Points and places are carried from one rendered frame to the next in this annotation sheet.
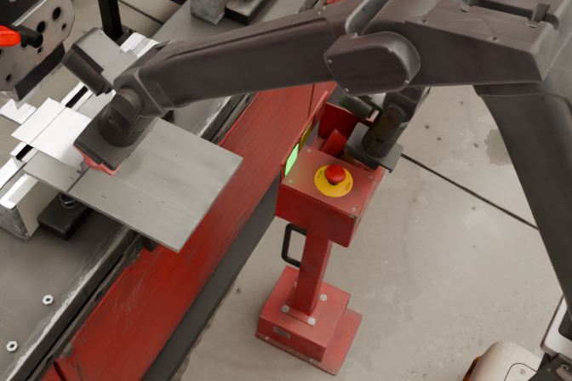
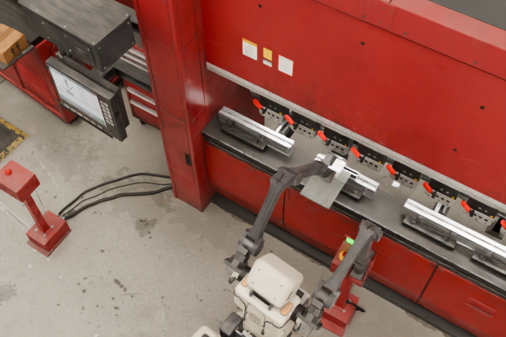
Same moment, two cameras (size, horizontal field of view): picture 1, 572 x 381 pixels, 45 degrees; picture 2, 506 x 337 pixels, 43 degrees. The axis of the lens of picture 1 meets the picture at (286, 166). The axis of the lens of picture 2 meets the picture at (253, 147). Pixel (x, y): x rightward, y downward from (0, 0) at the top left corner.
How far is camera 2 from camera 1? 281 cm
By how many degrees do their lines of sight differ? 53
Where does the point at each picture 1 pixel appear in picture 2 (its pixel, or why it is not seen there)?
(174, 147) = (330, 192)
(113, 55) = (327, 159)
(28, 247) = not seen: hidden behind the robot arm
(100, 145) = not seen: hidden behind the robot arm
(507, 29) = (276, 177)
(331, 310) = (338, 314)
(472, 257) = not seen: outside the picture
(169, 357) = (320, 256)
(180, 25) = (398, 203)
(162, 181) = (319, 189)
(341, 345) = (327, 326)
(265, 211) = (391, 296)
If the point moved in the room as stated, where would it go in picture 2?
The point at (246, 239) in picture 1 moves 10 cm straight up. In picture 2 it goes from (375, 286) to (377, 280)
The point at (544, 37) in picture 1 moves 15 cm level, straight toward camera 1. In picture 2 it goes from (273, 179) to (247, 164)
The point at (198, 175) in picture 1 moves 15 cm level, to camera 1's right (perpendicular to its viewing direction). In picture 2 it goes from (321, 198) to (318, 222)
